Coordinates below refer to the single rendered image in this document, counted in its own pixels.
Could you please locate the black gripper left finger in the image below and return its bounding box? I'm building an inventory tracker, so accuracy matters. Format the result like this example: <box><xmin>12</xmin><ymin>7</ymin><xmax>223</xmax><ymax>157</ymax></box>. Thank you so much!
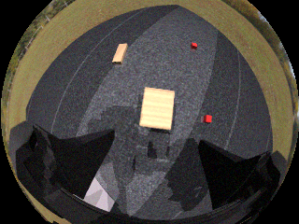
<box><xmin>33</xmin><ymin>124</ymin><xmax>115</xmax><ymax>199</ymax></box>

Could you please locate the red cube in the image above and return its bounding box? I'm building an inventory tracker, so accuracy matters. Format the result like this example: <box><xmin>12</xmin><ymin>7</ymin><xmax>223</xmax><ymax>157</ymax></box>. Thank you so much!
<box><xmin>191</xmin><ymin>42</ymin><xmax>197</xmax><ymax>49</ymax></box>
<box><xmin>203</xmin><ymin>116</ymin><xmax>212</xmax><ymax>123</ymax></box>

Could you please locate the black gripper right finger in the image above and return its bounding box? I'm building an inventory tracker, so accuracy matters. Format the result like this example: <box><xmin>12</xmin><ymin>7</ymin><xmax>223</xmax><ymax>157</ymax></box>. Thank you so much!
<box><xmin>198</xmin><ymin>139</ymin><xmax>270</xmax><ymax>210</ymax></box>

